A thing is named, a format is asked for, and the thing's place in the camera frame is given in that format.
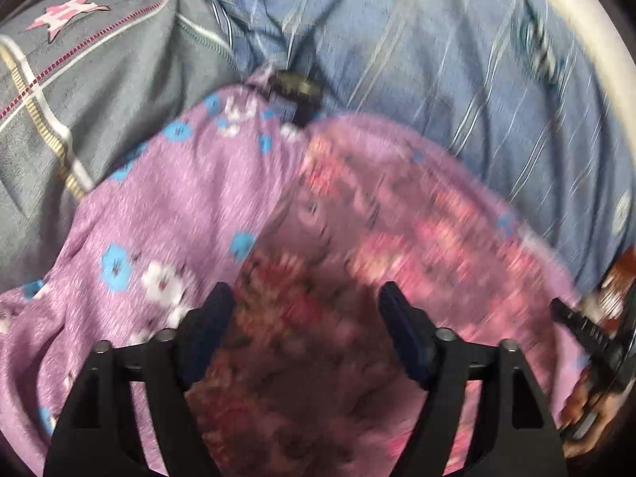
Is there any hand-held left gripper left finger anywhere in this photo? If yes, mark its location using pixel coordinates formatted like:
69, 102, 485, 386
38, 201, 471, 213
42, 282, 237, 477

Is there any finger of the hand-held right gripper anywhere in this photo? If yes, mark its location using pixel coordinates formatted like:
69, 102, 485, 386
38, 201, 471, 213
551, 298, 630, 394

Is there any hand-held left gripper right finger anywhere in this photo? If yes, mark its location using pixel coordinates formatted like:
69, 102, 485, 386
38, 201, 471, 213
378, 281, 570, 477

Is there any dark pink floral garment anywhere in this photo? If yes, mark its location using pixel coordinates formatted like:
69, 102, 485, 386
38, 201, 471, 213
191, 114, 572, 477

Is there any person's right hand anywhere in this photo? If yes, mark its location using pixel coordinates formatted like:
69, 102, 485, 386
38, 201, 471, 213
561, 392, 636, 460

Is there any purple flowered bed sheet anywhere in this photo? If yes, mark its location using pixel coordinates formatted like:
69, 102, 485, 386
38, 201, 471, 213
0, 72, 594, 477

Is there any grey blanket with pink star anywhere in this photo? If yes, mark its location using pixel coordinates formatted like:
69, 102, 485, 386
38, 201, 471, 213
0, 0, 259, 294

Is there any blue plaid blanket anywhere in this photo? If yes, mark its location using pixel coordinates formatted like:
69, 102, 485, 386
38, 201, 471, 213
191, 0, 636, 299

